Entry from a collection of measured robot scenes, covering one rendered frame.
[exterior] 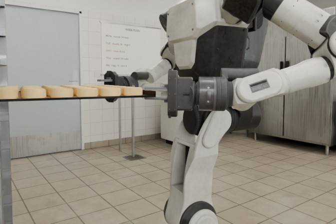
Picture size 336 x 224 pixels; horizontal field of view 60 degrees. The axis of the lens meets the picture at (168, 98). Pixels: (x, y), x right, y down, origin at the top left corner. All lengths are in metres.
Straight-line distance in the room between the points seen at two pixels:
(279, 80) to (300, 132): 4.07
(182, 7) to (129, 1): 4.09
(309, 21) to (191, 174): 0.57
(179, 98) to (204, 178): 0.38
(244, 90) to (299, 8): 0.27
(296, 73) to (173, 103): 0.31
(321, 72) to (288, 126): 4.09
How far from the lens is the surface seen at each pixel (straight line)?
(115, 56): 4.78
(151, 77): 1.37
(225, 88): 0.72
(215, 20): 0.90
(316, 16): 0.85
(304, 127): 4.75
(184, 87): 0.73
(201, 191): 1.04
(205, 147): 0.96
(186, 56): 0.97
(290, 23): 0.85
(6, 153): 1.09
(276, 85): 0.73
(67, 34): 4.59
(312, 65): 0.80
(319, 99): 4.61
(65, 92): 0.68
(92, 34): 4.68
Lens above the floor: 1.08
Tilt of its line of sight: 4 degrees down
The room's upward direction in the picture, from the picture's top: straight up
